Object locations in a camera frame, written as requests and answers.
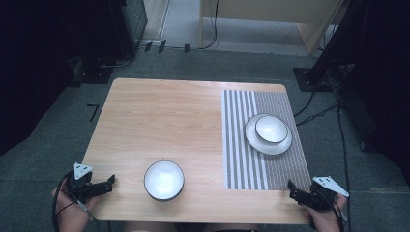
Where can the black metal stand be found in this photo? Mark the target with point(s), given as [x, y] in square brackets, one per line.
[335, 42]

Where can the person's right hand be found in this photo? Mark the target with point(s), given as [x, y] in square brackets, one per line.
[324, 220]

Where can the black stand base plate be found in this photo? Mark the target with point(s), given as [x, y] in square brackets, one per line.
[93, 72]

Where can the black floor tape strip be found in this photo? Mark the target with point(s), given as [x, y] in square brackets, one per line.
[186, 48]
[148, 46]
[162, 46]

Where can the white bowl with dark rim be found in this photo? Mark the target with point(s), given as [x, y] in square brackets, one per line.
[164, 180]
[271, 129]

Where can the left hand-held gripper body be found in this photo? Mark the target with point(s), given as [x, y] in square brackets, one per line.
[80, 183]

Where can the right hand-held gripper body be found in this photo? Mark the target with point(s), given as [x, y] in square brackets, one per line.
[325, 191]

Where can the white plate with dark rim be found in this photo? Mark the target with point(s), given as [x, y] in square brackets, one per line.
[267, 148]

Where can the dark equipment cabinet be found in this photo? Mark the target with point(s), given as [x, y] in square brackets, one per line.
[135, 19]

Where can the person's left hand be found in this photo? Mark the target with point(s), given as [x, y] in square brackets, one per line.
[72, 214]

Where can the light wooden cabinet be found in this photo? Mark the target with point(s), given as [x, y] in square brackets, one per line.
[274, 9]

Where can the striped grey white placemat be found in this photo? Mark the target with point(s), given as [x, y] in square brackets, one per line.
[238, 145]

